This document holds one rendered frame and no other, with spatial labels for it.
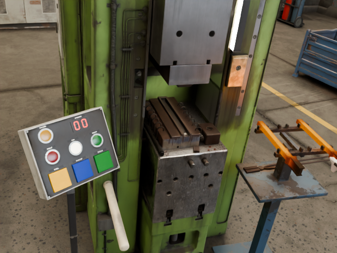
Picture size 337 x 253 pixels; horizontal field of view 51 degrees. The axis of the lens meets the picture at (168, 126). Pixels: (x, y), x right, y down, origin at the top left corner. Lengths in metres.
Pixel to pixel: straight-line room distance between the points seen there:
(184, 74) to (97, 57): 0.39
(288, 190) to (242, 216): 0.96
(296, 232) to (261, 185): 1.04
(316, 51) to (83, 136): 4.47
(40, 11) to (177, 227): 5.33
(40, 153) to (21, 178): 1.70
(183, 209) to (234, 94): 0.69
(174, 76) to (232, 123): 0.59
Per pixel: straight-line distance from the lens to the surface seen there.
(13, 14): 6.75
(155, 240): 2.13
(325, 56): 5.45
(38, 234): 2.64
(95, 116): 1.50
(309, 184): 2.04
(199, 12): 1.52
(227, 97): 1.92
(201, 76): 1.63
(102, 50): 1.60
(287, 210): 3.04
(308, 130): 1.96
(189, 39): 1.54
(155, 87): 2.12
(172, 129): 1.80
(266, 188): 1.90
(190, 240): 2.31
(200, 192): 1.96
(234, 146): 2.15
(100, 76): 1.65
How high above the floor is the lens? 1.92
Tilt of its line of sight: 31 degrees down
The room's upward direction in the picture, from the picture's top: 6 degrees clockwise
